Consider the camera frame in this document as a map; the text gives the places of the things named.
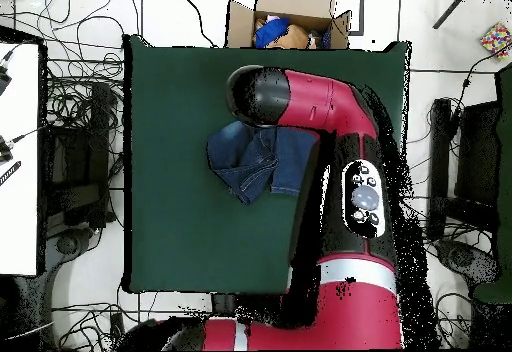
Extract dark green table cloth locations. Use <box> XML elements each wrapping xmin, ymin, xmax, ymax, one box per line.
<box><xmin>121</xmin><ymin>34</ymin><xmax>413</xmax><ymax>295</ymax></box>

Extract black striped strap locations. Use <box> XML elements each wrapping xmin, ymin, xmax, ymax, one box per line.
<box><xmin>0</xmin><ymin>160</ymin><xmax>23</xmax><ymax>187</ymax></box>

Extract brown cardboard box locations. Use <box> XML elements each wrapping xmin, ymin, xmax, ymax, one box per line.
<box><xmin>225</xmin><ymin>0</ymin><xmax>353</xmax><ymax>50</ymax></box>

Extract white table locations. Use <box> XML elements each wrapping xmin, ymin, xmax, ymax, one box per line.
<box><xmin>0</xmin><ymin>41</ymin><xmax>41</xmax><ymax>277</ymax></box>

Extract grey round stand foot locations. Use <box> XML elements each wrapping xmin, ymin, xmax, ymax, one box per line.
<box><xmin>434</xmin><ymin>238</ymin><xmax>501</xmax><ymax>289</ymax></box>
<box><xmin>44</xmin><ymin>226</ymin><xmax>97</xmax><ymax>289</ymax></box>

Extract tan cloth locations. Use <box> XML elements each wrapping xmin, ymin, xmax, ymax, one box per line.
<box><xmin>275</xmin><ymin>23</ymin><xmax>311</xmax><ymax>50</ymax></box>

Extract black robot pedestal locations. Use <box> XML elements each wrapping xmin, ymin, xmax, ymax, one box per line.
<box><xmin>211</xmin><ymin>293</ymin><xmax>281</xmax><ymax>321</ymax></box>

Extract dark green covered furniture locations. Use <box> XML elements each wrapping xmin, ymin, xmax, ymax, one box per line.
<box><xmin>473</xmin><ymin>63</ymin><xmax>512</xmax><ymax>304</ymax></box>

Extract black cable tangle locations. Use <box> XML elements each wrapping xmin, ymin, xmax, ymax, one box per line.
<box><xmin>403</xmin><ymin>47</ymin><xmax>512</xmax><ymax>241</ymax></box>

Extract grey metal bar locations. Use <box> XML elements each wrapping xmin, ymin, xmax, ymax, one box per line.
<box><xmin>432</xmin><ymin>0</ymin><xmax>478</xmax><ymax>30</ymax></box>

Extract black equipment box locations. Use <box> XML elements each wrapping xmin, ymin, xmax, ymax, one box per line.
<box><xmin>41</xmin><ymin>83</ymin><xmax>117</xmax><ymax>229</ymax></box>

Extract blue denim jeans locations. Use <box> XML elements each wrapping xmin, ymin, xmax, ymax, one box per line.
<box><xmin>206</xmin><ymin>120</ymin><xmax>321</xmax><ymax>206</ymax></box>

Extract blue cloth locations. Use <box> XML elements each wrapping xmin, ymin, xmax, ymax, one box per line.
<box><xmin>254</xmin><ymin>17</ymin><xmax>291</xmax><ymax>49</ymax></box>

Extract colourful patterned item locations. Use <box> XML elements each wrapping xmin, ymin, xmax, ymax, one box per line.
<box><xmin>479</xmin><ymin>21</ymin><xmax>512</xmax><ymax>61</ymax></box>

